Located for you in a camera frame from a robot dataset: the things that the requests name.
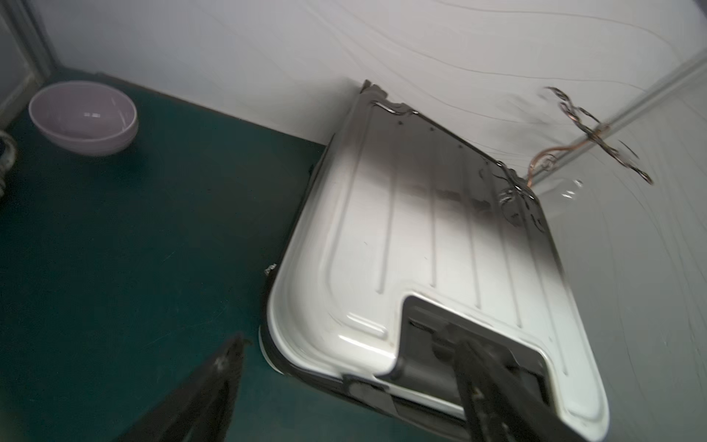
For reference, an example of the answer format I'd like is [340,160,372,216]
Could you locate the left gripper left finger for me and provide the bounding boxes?
[116,335,246,441]

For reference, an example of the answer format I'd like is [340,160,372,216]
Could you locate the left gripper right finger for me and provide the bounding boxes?
[453,340,584,441]

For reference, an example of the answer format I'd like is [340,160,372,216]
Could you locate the silver black hardshell suitcase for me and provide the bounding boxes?
[259,82,609,441]

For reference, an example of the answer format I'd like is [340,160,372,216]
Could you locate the green table mat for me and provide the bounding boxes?
[1,82,431,441]

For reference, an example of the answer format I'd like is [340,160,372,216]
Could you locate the black metal hook stand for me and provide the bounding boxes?
[526,87,655,188]

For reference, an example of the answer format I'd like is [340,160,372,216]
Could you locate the purple ceramic bowl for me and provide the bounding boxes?
[28,81,139,158]

